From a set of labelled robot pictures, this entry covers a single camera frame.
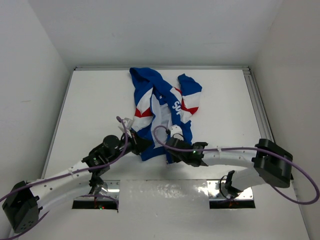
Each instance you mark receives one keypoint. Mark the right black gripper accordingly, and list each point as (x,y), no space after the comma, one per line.
(175,159)

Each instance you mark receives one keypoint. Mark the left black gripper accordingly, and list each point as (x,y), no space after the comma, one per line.
(138,144)

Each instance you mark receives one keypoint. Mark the blue white red jacket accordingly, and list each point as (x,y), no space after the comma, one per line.
(158,103)

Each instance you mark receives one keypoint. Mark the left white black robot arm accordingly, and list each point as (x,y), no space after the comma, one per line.
(28,202)

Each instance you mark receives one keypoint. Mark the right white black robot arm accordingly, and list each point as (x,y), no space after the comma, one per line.
(266,163)

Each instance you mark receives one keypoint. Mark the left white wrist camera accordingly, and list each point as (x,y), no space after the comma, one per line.
(125,124)

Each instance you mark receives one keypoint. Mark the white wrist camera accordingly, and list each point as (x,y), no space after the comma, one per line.
(175,131)
(125,124)

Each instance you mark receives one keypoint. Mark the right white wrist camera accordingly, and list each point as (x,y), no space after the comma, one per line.
(175,131)

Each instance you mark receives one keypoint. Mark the metal base plate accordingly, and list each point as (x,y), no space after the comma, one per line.
(106,196)

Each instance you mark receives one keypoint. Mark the aluminium frame rail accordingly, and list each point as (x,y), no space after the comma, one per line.
(231,112)

